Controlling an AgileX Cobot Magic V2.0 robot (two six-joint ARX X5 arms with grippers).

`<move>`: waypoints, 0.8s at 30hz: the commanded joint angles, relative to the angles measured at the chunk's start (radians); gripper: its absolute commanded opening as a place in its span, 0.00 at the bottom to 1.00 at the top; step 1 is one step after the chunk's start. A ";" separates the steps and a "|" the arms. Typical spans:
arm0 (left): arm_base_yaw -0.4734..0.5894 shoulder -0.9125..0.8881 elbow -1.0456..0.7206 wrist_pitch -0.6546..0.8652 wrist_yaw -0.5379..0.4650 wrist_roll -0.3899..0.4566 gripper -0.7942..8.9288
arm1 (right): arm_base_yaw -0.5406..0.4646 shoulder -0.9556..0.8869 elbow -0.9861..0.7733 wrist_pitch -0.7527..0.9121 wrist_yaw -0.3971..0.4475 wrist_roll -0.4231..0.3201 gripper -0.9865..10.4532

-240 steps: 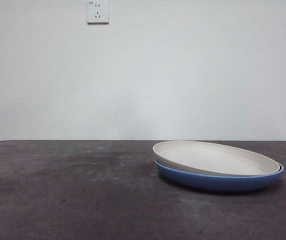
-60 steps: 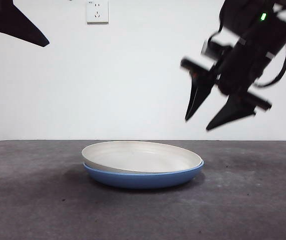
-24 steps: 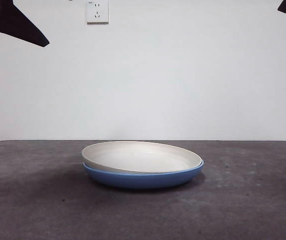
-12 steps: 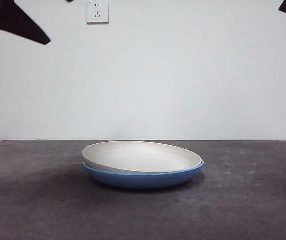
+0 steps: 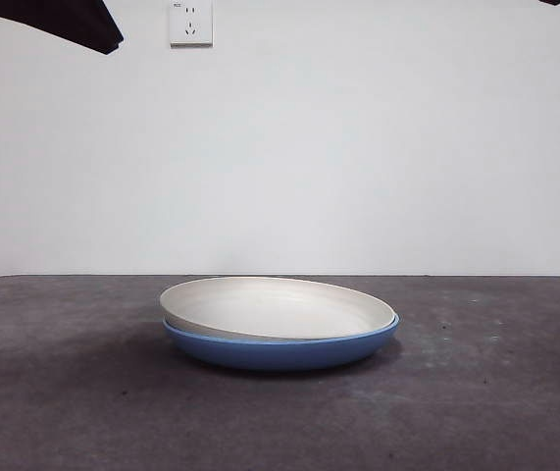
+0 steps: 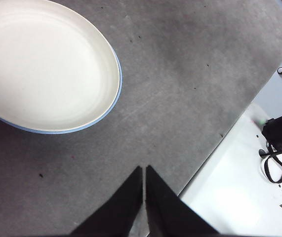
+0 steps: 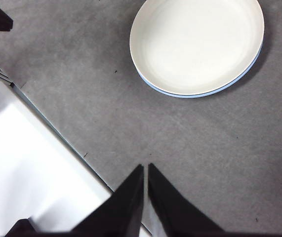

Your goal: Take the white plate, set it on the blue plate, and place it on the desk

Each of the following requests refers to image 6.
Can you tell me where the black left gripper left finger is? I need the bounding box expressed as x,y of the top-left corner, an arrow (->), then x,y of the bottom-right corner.
71,165 -> 144,235

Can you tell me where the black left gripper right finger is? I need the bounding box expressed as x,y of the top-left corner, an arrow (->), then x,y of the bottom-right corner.
145,164 -> 218,235

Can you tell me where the blue round plate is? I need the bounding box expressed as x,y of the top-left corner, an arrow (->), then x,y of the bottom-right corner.
0,49 -> 123,135

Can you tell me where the white round plate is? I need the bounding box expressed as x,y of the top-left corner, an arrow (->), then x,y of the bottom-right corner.
0,0 -> 121,132

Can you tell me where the black looped cable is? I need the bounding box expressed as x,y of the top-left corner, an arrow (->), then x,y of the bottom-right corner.
259,145 -> 282,184

